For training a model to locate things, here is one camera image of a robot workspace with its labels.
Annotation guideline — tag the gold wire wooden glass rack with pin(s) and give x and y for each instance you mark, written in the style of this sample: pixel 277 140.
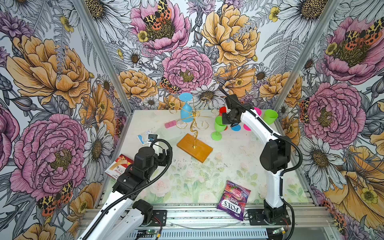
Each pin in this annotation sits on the gold wire wooden glass rack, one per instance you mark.
pixel 190 143

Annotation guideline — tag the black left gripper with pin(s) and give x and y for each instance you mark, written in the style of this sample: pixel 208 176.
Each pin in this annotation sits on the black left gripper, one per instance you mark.
pixel 164 159

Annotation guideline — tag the purple Fox's candy bag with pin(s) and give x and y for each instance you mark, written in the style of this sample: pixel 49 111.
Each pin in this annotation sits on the purple Fox's candy bag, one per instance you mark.
pixel 234 200

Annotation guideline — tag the blue front wine glass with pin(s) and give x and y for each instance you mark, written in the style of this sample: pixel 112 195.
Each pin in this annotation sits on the blue front wine glass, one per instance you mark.
pixel 236 128

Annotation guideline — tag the pink wine glass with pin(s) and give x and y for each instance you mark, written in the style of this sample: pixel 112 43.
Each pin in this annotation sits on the pink wine glass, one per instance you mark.
pixel 259 112

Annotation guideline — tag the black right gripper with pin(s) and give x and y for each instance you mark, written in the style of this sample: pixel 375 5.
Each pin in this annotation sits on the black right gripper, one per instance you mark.
pixel 225 121

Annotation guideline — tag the white blue sachet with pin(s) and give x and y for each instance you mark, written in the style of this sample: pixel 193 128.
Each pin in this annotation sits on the white blue sachet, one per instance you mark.
pixel 144 138

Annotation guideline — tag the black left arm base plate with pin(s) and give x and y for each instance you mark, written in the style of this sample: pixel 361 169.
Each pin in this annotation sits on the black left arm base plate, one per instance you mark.
pixel 155 218

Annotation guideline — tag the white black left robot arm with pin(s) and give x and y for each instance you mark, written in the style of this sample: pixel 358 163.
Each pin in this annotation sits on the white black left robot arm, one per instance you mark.
pixel 122 214

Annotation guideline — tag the blue wine glass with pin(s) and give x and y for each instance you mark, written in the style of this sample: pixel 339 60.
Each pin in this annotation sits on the blue wine glass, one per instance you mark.
pixel 236 128
pixel 186 110

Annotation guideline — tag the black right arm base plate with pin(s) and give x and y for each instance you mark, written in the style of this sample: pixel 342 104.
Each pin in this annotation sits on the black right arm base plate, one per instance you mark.
pixel 265 217

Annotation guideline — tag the aluminium front frame rail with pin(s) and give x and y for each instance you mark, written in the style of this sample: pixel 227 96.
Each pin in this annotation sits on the aluminium front frame rail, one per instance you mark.
pixel 206 222

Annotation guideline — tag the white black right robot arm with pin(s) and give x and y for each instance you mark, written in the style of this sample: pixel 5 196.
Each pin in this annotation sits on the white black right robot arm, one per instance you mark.
pixel 278 157

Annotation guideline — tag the blue rear wine glass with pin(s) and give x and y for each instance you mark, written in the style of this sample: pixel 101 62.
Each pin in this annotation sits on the blue rear wine glass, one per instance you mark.
pixel 186 110

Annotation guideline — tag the red white small box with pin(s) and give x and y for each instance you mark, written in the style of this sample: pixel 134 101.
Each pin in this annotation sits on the red white small box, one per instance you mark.
pixel 118 167

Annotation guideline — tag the green wine glass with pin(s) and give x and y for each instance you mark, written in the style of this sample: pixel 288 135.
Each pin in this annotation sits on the green wine glass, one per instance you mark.
pixel 219 128
pixel 270 116

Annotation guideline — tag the red wine glass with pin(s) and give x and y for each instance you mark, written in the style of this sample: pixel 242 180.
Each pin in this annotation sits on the red wine glass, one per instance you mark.
pixel 222 110

